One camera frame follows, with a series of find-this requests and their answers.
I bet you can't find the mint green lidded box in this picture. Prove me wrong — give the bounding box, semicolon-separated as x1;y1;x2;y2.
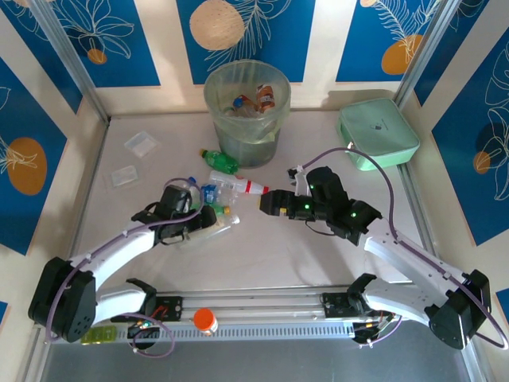
336;98;422;172

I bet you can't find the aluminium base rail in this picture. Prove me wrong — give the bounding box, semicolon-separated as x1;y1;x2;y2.
33;283;418;329

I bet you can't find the grey slotted cable duct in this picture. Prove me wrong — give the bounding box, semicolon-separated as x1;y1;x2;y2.
49;321;358;345

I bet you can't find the white bottle red cap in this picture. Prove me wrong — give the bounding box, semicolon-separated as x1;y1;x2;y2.
209;170;272;197

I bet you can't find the slim aluminium rail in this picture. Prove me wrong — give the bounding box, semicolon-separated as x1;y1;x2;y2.
397;165;438;255

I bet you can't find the yellow green block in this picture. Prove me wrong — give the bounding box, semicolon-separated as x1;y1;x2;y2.
85;325;119;345

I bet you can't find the blue cap bottle red label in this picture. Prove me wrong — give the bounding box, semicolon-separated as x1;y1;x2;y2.
225;95;259;119

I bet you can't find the clear plastic bag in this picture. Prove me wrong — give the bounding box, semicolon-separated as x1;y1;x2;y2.
103;163;143;193
122;131;160;159

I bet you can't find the orange capped pill bottle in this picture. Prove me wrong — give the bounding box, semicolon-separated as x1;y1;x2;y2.
193;307;220;334

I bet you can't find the aluminium frame post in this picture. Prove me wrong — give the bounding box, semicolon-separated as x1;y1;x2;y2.
30;0;111;125
391;0;464;116

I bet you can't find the crushed green plastic bottle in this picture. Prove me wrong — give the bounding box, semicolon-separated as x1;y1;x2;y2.
198;149;241;175

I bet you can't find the clear bottle white label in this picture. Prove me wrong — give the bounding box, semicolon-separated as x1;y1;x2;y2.
181;214;243;251

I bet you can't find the small bottle blue cap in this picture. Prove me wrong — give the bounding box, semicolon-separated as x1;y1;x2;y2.
181;176;203;200

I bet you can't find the green translucent bin liner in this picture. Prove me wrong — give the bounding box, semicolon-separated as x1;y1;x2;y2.
203;59;293;145

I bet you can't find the small circuit board with wires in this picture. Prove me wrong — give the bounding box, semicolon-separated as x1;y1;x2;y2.
352;316;398;345
126;318;160;339

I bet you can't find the grey mesh waste bin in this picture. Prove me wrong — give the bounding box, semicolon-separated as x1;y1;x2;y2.
203;59;292;169

